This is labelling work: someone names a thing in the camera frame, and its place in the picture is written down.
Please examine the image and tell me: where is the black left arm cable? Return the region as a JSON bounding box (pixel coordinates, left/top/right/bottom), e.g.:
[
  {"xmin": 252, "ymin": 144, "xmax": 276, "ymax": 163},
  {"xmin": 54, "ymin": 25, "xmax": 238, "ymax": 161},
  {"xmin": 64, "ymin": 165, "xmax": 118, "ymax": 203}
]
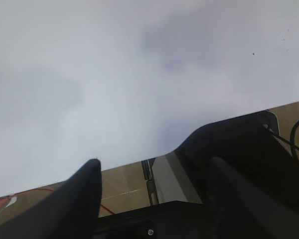
[{"xmin": 264, "ymin": 117, "xmax": 299, "ymax": 162}]

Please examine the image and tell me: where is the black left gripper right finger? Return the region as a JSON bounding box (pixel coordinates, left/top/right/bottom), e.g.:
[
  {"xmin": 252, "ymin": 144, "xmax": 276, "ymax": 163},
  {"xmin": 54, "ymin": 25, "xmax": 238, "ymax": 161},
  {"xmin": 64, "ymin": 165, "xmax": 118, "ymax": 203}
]
[{"xmin": 207, "ymin": 157, "xmax": 299, "ymax": 239}]

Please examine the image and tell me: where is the orange floor cable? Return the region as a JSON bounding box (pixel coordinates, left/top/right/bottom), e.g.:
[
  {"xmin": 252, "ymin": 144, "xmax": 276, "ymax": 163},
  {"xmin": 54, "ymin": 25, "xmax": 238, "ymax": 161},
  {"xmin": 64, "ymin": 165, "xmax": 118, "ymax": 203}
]
[{"xmin": 0, "ymin": 188, "xmax": 115, "ymax": 215}]

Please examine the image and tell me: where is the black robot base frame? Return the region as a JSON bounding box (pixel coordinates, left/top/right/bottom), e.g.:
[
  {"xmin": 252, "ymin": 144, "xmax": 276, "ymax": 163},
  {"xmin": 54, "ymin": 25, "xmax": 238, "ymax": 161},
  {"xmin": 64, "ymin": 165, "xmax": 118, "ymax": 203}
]
[{"xmin": 93, "ymin": 111, "xmax": 299, "ymax": 239}]

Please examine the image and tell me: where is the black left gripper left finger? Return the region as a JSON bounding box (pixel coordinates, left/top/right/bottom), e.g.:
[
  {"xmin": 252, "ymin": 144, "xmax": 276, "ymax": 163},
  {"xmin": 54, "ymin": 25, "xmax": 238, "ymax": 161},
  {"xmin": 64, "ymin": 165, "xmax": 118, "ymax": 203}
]
[{"xmin": 0, "ymin": 159, "xmax": 102, "ymax": 239}]

